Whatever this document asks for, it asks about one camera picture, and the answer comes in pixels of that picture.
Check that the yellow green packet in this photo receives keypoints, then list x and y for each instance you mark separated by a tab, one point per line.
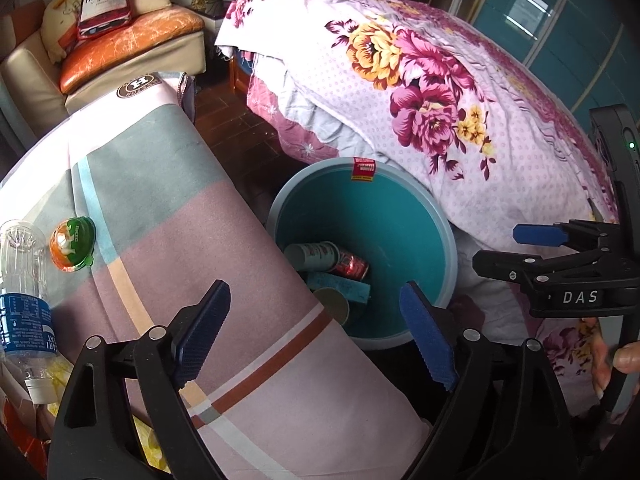
147	435

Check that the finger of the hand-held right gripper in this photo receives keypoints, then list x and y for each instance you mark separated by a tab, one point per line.
537	235
520	270

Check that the clear plastic bottle blue label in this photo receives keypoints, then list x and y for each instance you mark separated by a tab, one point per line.
20	310

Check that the orange green jelly cup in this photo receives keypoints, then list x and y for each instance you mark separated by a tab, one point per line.
70	245

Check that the person's right hand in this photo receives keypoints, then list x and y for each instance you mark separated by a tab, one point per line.
627	357

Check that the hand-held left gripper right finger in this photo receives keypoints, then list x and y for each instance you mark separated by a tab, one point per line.
430	342

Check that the brown-lined paper cup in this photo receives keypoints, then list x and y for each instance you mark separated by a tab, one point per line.
334	305

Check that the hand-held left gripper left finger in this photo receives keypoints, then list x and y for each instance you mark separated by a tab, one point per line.
205	332

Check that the pink floral quilt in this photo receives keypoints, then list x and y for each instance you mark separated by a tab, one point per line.
400	85

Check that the teal plastic bucket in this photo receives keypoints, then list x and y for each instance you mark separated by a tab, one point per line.
380	220

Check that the teal cabinet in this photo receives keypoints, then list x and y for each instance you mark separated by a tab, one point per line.
550	20

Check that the cream cartoon pillow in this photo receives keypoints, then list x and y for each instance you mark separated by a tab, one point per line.
59	25

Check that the blue sponge block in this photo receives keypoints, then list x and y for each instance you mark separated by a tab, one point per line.
345	290

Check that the orange snack packet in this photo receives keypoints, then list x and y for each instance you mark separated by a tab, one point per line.
22	435

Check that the bottle-shaped red pillow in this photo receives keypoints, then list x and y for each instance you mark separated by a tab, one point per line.
104	0

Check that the printed paper cup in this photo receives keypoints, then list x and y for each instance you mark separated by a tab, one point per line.
312	256

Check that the cream leather sofa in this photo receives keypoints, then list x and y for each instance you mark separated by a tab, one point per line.
30	85

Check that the red drink can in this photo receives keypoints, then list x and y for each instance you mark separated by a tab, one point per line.
350	266

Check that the orange seat cushion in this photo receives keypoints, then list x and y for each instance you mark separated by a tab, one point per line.
130	42

